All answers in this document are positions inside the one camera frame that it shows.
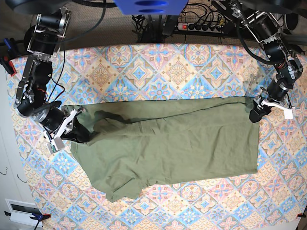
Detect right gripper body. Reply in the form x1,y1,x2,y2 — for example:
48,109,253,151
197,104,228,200
38,107,69,133

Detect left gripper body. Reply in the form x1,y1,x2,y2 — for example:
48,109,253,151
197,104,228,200
261,78,294,107

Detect green t-shirt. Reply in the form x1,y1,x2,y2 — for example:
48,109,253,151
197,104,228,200
71,97,259,202

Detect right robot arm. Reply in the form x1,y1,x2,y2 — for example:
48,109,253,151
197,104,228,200
6,0,90,143

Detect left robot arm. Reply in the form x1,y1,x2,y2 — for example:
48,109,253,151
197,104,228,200
229,0,303,123

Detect blue clamp upper left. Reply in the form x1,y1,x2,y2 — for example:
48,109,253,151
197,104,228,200
0,38,17,76

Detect blue clamp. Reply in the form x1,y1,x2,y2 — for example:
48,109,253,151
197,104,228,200
0,38,17,76
4,211,51,227

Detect patterned tablecloth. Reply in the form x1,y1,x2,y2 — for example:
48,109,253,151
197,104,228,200
12,44,307,230

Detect blue clamp lower left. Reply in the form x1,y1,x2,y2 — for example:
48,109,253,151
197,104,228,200
4,211,51,227

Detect orange clamp lower right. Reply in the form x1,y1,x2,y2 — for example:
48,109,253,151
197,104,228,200
297,213,306,218

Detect white power strip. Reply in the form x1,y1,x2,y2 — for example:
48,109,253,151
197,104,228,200
177,23,223,33

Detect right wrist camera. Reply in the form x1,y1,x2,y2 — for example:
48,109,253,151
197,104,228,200
47,137,65,154

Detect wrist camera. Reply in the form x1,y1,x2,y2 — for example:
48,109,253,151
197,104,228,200
47,137,65,154
283,108,294,119

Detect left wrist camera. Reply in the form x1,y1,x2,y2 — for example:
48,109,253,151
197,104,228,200
283,108,294,119

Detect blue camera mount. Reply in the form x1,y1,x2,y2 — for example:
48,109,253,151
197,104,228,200
114,0,188,16

